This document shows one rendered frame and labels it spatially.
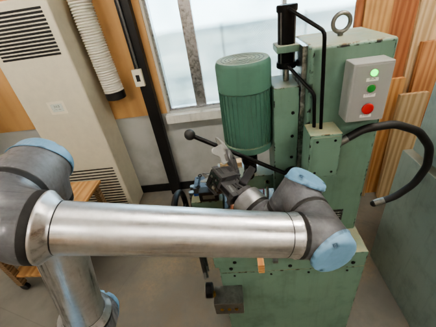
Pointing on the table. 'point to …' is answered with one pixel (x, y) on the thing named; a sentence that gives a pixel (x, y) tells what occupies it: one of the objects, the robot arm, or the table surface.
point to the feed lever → (235, 152)
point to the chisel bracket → (263, 174)
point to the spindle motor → (246, 101)
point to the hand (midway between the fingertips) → (210, 156)
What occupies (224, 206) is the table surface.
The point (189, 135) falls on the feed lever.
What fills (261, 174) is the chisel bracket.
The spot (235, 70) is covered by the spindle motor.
